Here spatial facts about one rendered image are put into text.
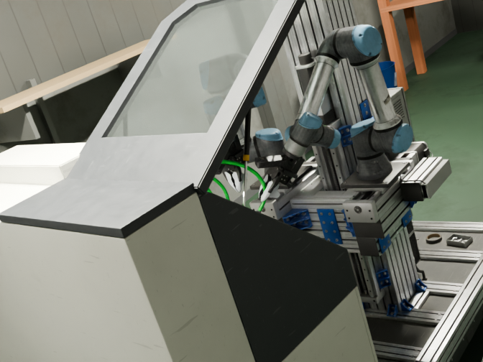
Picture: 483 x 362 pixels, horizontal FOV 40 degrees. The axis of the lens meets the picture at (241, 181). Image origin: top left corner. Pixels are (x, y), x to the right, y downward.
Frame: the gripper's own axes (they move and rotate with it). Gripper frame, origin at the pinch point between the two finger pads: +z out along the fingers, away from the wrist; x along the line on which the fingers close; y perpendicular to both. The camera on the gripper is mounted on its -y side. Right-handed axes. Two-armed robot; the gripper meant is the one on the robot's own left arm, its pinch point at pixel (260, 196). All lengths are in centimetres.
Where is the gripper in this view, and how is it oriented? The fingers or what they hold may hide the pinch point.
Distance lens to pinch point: 243.4
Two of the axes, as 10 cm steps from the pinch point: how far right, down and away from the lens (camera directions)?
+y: 8.4, 3.2, 4.4
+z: -4.8, 8.3, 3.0
